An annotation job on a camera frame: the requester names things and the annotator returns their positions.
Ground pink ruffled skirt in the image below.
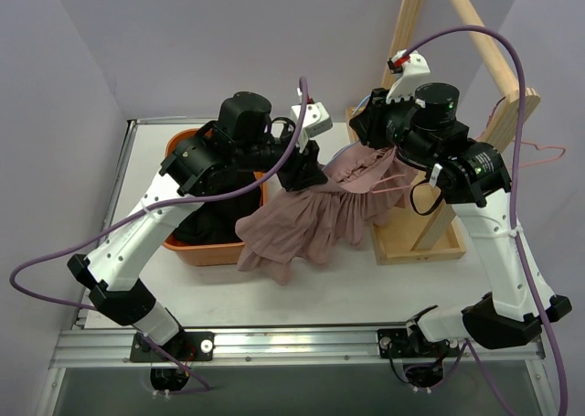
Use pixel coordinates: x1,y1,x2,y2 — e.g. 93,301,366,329
236,143,418,284

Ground pink wire hanger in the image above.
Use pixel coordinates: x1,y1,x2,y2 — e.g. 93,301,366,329
369,96,567,196

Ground black pleated skirt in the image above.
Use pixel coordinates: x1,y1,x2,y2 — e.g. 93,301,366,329
173,187,262,246

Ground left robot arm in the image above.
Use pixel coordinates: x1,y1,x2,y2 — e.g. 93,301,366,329
68,91,333,360

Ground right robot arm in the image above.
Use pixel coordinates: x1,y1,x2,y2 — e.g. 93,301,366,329
350,82,572,355

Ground wooden clothes rack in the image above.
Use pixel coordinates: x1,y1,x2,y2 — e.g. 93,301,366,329
347,0,540,264

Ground orange plastic basket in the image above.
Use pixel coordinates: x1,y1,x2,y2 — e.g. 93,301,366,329
163,128,269,267

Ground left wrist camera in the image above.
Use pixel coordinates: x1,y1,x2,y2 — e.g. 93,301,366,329
296,102,333,153

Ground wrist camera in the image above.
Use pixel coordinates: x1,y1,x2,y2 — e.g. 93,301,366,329
386,50,431,104
296,102,333,153

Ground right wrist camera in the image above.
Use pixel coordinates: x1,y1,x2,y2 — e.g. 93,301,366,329
386,50,431,104

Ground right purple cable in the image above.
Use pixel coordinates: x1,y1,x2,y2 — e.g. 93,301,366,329
401,25,570,416

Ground purple cable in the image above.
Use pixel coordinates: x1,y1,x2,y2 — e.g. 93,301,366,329
401,25,570,416
8,76,316,394

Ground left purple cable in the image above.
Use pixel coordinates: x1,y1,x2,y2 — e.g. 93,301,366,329
8,76,316,394

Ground aluminium mounting rail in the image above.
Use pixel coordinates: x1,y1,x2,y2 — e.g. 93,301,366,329
48,119,548,369

